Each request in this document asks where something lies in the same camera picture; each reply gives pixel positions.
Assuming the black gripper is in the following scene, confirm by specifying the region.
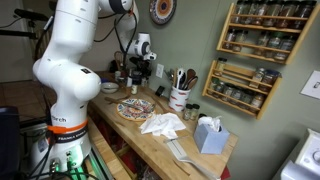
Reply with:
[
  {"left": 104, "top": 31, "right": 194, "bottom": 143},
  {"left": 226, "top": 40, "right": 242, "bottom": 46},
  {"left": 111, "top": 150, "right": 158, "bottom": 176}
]
[{"left": 138, "top": 57, "right": 153, "bottom": 84}]

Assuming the gray spice bottle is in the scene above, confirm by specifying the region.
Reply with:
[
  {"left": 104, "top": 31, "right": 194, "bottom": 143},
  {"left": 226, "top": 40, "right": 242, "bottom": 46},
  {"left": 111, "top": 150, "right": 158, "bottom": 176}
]
[{"left": 140, "top": 77, "right": 149, "bottom": 90}]

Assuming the red-lid spice bottle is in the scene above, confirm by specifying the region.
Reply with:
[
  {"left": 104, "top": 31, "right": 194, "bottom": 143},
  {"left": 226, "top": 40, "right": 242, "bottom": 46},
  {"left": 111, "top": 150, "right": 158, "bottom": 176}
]
[{"left": 120, "top": 69, "right": 130, "bottom": 81}]

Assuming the dark glass bottle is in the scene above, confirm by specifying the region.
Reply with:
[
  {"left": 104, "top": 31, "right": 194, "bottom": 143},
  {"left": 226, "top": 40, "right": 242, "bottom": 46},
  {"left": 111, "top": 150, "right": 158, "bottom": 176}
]
[{"left": 109, "top": 59, "right": 118, "bottom": 74}]

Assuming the glass spice jar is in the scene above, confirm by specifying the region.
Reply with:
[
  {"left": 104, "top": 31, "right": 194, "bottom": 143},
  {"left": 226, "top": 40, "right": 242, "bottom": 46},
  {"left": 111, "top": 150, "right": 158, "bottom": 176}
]
[
  {"left": 233, "top": 0, "right": 246, "bottom": 17},
  {"left": 213, "top": 81, "right": 227, "bottom": 98},
  {"left": 275, "top": 0, "right": 299, "bottom": 29},
  {"left": 223, "top": 29, "right": 237, "bottom": 50},
  {"left": 289, "top": 0, "right": 317, "bottom": 30},
  {"left": 273, "top": 35, "right": 297, "bottom": 63},
  {"left": 259, "top": 69, "right": 280, "bottom": 93},
  {"left": 233, "top": 30, "right": 249, "bottom": 53},
  {"left": 249, "top": 67, "right": 267, "bottom": 89},
  {"left": 221, "top": 83, "right": 235, "bottom": 102},
  {"left": 253, "top": 0, "right": 269, "bottom": 27},
  {"left": 208, "top": 78, "right": 220, "bottom": 96},
  {"left": 265, "top": 33, "right": 284, "bottom": 59},
  {"left": 254, "top": 32, "right": 270, "bottom": 56},
  {"left": 239, "top": 89, "right": 255, "bottom": 108},
  {"left": 214, "top": 57, "right": 228, "bottom": 77},
  {"left": 249, "top": 93, "right": 266, "bottom": 113},
  {"left": 242, "top": 0, "right": 256, "bottom": 25},
  {"left": 229, "top": 87, "right": 244, "bottom": 105},
  {"left": 263, "top": 0, "right": 284, "bottom": 28}
]

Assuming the white shaker blue label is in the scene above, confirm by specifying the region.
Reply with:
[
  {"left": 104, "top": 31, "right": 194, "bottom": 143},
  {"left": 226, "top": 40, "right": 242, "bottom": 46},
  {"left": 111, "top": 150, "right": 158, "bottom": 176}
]
[{"left": 126, "top": 74, "right": 134, "bottom": 89}]

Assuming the black kitchen timer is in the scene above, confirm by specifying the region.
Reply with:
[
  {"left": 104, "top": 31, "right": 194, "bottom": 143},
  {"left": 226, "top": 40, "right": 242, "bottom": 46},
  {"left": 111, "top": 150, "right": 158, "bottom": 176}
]
[{"left": 154, "top": 85, "right": 166, "bottom": 98}]

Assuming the metal kitchen utensil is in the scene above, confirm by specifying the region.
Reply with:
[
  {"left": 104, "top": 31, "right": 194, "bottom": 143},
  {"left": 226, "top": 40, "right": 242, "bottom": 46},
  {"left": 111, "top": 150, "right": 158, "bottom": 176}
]
[{"left": 163, "top": 68, "right": 175, "bottom": 83}]

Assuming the flat wooden spatula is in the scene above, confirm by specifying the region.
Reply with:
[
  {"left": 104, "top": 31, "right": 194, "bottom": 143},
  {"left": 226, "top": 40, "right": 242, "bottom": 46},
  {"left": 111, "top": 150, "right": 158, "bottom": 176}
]
[{"left": 171, "top": 68, "right": 179, "bottom": 88}]

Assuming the white slotted spoon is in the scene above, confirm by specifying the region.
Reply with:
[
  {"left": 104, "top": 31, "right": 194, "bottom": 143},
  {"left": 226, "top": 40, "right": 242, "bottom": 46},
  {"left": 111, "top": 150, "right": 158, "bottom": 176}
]
[{"left": 175, "top": 67, "right": 186, "bottom": 90}]

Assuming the white ceramic bowl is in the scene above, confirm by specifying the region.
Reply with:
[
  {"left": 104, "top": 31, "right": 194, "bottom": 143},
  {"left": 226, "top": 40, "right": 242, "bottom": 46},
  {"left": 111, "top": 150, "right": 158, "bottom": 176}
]
[{"left": 100, "top": 81, "right": 120, "bottom": 94}]

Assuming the colourful painted ceramic plate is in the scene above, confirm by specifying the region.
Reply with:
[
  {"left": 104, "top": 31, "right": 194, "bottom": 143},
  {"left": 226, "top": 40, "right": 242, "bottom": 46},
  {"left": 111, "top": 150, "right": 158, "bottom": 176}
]
[{"left": 116, "top": 98, "right": 156, "bottom": 123}]

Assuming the white crock with red fish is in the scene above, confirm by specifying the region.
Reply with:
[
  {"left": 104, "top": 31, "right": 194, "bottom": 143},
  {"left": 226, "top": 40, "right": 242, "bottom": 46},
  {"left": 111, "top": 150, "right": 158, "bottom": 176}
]
[{"left": 167, "top": 84, "right": 192, "bottom": 113}]

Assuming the light wooden spoon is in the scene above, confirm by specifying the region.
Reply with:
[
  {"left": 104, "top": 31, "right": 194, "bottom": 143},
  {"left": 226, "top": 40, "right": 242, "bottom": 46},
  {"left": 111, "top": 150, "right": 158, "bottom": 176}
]
[{"left": 185, "top": 68, "right": 197, "bottom": 88}]

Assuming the dark wooden spoon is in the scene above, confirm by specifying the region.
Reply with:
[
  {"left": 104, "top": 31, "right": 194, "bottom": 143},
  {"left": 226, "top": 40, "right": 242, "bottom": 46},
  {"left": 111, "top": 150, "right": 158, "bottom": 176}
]
[{"left": 187, "top": 75, "right": 199, "bottom": 91}]

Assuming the crumpled white cloth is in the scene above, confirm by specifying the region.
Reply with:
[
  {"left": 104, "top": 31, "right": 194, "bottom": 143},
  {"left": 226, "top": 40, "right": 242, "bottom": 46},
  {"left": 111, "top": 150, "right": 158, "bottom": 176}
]
[{"left": 138, "top": 112, "right": 187, "bottom": 140}]

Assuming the pale slotted spatula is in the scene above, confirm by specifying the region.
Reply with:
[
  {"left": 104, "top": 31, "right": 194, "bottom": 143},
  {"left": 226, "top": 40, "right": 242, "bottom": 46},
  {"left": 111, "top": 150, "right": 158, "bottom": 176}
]
[{"left": 165, "top": 139, "right": 221, "bottom": 180}]

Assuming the white tissue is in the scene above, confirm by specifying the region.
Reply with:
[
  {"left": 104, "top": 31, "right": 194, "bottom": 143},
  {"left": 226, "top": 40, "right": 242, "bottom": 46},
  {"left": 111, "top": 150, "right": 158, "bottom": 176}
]
[{"left": 197, "top": 115, "right": 223, "bottom": 133}]

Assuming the wooden robot platform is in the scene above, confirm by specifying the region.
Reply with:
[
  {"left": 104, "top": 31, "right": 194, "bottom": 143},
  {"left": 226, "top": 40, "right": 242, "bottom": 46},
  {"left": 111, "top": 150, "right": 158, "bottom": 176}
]
[{"left": 87, "top": 116, "right": 133, "bottom": 180}]

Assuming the blue tissue box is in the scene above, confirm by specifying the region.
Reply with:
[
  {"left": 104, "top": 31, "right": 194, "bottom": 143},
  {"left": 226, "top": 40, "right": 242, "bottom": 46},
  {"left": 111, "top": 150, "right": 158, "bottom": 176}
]
[{"left": 193, "top": 123, "right": 231, "bottom": 155}]

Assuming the red hanging towel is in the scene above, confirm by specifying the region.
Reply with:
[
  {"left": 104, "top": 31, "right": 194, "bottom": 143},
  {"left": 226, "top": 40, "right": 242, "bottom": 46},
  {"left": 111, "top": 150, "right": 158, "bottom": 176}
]
[{"left": 220, "top": 166, "right": 232, "bottom": 180}]

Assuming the black monitor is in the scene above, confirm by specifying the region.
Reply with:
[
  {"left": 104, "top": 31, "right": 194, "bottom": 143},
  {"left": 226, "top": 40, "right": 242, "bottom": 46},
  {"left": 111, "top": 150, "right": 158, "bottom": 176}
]
[{"left": 0, "top": 105, "right": 20, "bottom": 180}]

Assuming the white stove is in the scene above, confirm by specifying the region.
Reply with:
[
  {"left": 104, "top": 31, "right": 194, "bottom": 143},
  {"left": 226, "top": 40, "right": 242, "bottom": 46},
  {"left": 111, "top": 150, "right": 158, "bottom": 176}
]
[{"left": 271, "top": 128, "right": 320, "bottom": 180}]

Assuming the white wall outlet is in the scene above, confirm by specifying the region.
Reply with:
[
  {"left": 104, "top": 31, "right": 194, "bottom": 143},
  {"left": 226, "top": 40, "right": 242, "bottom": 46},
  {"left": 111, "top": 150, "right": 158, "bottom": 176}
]
[{"left": 155, "top": 63, "right": 165, "bottom": 79}]

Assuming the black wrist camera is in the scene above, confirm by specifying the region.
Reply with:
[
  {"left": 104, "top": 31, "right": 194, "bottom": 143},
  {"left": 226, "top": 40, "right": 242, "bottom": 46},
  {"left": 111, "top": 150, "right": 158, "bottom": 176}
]
[{"left": 128, "top": 56, "right": 140, "bottom": 66}]

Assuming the metal ladle wooden handle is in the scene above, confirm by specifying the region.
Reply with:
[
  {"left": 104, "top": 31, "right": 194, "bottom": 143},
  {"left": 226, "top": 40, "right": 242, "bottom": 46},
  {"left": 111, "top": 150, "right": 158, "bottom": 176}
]
[{"left": 104, "top": 95, "right": 149, "bottom": 113}]

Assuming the black corrugated cable conduit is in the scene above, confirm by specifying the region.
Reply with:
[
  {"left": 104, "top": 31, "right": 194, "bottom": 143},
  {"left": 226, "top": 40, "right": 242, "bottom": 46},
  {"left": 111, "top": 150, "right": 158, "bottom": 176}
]
[{"left": 93, "top": 11, "right": 138, "bottom": 69}]

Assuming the decorative painted wall plate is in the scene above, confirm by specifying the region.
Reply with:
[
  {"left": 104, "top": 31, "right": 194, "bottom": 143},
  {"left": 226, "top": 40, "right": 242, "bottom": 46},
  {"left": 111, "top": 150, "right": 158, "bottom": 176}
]
[{"left": 148, "top": 0, "right": 178, "bottom": 26}]

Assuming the wooden wall spice rack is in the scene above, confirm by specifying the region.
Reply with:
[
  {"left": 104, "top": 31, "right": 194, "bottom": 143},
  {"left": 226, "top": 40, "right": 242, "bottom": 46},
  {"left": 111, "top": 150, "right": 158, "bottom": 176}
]
[
  {"left": 201, "top": 59, "right": 283, "bottom": 121},
  {"left": 215, "top": 2, "right": 320, "bottom": 66}
]

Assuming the aluminium extrusion frame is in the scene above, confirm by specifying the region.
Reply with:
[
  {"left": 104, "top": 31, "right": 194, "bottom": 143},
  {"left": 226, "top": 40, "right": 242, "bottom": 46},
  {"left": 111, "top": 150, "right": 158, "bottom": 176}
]
[{"left": 74, "top": 146, "right": 116, "bottom": 180}]

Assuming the black cable bundle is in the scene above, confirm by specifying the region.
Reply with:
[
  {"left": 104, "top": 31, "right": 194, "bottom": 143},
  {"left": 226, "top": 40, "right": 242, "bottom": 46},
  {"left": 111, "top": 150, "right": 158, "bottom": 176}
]
[{"left": 0, "top": 99, "right": 101, "bottom": 180}]

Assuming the black camera tripod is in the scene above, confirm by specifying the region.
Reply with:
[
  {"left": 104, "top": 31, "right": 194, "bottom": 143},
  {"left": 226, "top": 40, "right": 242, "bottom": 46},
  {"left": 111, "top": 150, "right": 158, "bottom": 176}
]
[{"left": 0, "top": 8, "right": 49, "bottom": 39}]

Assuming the white light switch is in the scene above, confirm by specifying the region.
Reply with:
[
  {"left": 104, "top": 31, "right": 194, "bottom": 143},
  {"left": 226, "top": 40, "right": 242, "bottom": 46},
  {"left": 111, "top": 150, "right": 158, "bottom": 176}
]
[{"left": 299, "top": 70, "right": 320, "bottom": 100}]

